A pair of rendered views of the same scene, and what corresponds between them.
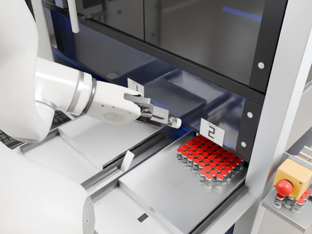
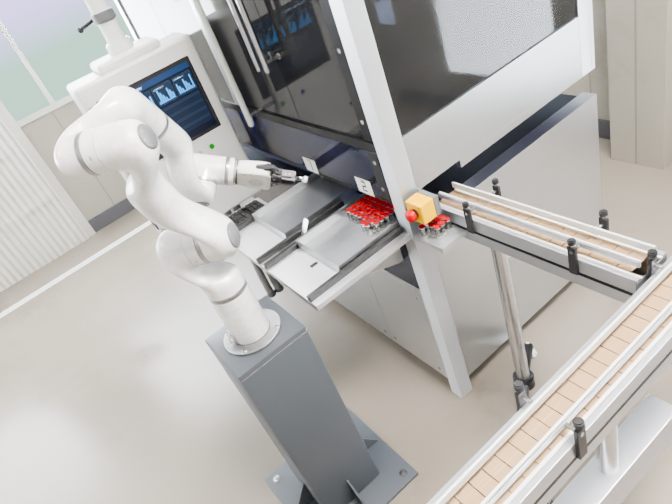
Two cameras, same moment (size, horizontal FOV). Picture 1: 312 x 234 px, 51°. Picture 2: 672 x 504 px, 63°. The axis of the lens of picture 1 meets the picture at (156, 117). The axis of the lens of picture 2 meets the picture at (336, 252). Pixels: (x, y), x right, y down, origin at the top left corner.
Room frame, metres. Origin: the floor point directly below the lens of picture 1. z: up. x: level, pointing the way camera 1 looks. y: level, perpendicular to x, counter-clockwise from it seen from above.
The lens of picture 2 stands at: (-0.84, -0.58, 1.94)
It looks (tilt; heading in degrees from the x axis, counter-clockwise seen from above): 35 degrees down; 21
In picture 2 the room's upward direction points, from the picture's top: 22 degrees counter-clockwise
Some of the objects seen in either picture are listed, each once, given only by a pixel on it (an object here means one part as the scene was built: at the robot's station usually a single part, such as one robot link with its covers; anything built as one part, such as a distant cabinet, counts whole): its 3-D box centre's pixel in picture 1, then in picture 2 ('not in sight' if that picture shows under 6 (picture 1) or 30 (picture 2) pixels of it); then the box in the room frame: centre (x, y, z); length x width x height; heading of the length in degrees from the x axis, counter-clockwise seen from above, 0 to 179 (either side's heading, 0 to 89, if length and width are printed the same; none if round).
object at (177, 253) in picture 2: not in sight; (199, 261); (0.29, 0.24, 1.16); 0.19 x 0.12 x 0.24; 93
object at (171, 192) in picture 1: (189, 176); (355, 229); (0.69, -0.10, 0.90); 0.34 x 0.26 x 0.04; 134
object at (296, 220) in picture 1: (294, 202); (443, 232); (0.61, -0.40, 0.87); 0.14 x 0.13 x 0.02; 134
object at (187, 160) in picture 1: (198, 167); (363, 220); (0.72, -0.13, 0.90); 0.18 x 0.02 x 0.05; 45
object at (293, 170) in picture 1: (293, 177); (422, 207); (0.59, -0.36, 1.00); 0.08 x 0.07 x 0.07; 134
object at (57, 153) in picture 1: (135, 165); (315, 231); (0.76, 0.07, 0.87); 0.70 x 0.48 x 0.02; 44
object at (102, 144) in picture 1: (118, 127); (303, 203); (0.93, 0.14, 0.90); 0.34 x 0.26 x 0.04; 134
